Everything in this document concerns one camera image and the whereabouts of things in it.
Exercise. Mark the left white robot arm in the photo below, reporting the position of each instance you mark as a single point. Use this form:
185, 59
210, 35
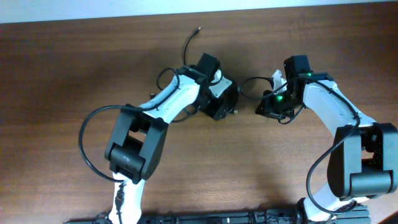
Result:
137, 141

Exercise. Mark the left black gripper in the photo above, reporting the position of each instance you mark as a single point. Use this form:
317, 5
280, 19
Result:
217, 110

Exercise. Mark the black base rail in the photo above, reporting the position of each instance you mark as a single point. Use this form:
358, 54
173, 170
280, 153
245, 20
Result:
217, 217

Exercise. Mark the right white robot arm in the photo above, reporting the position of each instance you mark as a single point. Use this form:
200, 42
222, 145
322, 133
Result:
362, 162

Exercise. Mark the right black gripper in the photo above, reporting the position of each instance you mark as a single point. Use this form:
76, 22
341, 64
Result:
268, 109

